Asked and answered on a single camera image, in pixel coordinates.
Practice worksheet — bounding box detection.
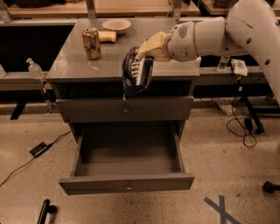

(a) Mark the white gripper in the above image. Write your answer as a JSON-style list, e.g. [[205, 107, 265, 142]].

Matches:
[[137, 22, 197, 62]]

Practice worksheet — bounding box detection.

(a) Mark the blue chip bag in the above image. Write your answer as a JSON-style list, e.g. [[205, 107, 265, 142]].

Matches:
[[122, 47, 154, 97]]

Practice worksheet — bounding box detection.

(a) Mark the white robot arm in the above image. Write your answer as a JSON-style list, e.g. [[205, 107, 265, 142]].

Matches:
[[137, 0, 280, 102]]

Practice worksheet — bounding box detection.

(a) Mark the grey drawer cabinet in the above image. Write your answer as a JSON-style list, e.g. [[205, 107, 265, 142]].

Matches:
[[45, 17, 201, 196]]

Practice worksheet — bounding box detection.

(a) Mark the open grey middle drawer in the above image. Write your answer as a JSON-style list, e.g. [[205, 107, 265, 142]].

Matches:
[[59, 122, 194, 195]]

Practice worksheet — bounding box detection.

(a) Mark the white pump bottle right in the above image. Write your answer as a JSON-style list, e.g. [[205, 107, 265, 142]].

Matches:
[[195, 57, 202, 69]]

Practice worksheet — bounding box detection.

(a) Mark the white bowl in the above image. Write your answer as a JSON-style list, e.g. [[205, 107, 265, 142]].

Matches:
[[102, 18, 131, 35]]

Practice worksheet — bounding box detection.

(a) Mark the cream sponge block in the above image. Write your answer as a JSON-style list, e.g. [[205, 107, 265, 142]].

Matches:
[[98, 31, 116, 43]]

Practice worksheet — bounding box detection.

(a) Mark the clear water bottle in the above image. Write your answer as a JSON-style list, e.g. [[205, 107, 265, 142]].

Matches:
[[217, 56, 230, 72]]

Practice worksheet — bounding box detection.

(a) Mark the brown soda can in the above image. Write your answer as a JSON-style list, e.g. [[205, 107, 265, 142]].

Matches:
[[82, 27, 101, 60]]

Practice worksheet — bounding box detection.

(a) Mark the white crumpled packet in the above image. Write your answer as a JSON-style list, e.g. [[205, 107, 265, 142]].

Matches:
[[231, 59, 248, 76]]

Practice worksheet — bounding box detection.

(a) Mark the clear pump bottle left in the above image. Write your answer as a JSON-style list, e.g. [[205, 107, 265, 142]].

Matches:
[[26, 58, 45, 79]]

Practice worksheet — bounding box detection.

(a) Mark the black power adapter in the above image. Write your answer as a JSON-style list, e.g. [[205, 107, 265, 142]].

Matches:
[[30, 142, 48, 158]]

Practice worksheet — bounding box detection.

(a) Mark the black caster wheel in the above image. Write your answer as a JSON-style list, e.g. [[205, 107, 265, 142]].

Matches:
[[262, 181, 280, 194]]

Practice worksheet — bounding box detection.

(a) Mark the black adapter cable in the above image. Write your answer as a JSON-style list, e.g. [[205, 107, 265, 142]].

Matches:
[[0, 129, 73, 188]]

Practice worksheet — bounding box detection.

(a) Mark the black handle bottom left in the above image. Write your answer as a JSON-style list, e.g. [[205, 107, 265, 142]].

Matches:
[[37, 199, 57, 224]]

